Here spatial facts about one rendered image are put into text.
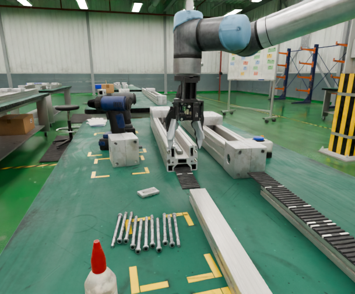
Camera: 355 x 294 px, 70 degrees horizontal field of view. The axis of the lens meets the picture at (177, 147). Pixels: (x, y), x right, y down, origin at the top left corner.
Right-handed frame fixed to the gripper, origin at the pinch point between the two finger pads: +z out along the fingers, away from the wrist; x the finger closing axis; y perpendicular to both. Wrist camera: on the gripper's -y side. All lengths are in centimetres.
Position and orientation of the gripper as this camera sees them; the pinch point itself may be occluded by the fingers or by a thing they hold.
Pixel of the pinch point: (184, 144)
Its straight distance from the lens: 76.2
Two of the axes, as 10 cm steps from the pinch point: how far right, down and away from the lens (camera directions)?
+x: 9.9, -0.4, 1.6
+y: 1.7, 2.7, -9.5
